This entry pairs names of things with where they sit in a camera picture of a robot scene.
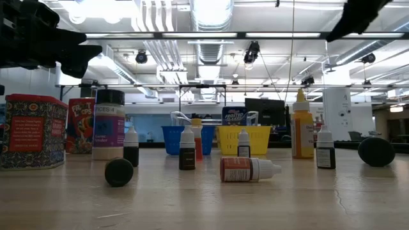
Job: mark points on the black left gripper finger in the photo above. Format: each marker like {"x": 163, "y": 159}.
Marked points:
{"x": 72, "y": 37}
{"x": 83, "y": 59}

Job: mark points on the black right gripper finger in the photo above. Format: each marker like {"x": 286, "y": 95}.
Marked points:
{"x": 361, "y": 17}

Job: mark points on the orange-red sauce bottle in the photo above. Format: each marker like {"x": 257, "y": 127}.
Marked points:
{"x": 80, "y": 124}

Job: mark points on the red patterned tin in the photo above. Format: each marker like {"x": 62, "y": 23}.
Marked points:
{"x": 32, "y": 134}

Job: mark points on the small dark dropper bottle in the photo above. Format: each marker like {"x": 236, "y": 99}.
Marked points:
{"x": 326, "y": 158}
{"x": 187, "y": 156}
{"x": 243, "y": 150}
{"x": 131, "y": 156}

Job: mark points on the red dropper bottle orange cap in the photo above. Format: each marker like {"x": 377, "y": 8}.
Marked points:
{"x": 198, "y": 147}

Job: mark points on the blue Frosted Flakes cereal box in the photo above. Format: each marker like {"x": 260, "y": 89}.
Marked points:
{"x": 234, "y": 116}

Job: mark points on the orange-labelled dropper bottle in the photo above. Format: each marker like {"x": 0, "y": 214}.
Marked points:
{"x": 236, "y": 169}

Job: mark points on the black ceiling spotlight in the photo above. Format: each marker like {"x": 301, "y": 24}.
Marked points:
{"x": 251, "y": 52}
{"x": 141, "y": 57}
{"x": 369, "y": 58}
{"x": 307, "y": 80}

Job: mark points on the black ball left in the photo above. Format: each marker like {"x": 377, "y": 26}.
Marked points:
{"x": 119, "y": 172}

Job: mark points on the black ball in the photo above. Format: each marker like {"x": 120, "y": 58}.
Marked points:
{"x": 376, "y": 151}
{"x": 119, "y": 172}

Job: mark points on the blue plastic basket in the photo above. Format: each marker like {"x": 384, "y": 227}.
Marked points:
{"x": 171, "y": 140}

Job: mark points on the yellow squeeze bottle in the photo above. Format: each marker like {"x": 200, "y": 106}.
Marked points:
{"x": 302, "y": 134}

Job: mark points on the black ball right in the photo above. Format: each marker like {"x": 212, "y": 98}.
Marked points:
{"x": 376, "y": 151}

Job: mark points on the yellow plastic basket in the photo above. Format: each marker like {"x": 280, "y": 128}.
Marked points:
{"x": 259, "y": 140}

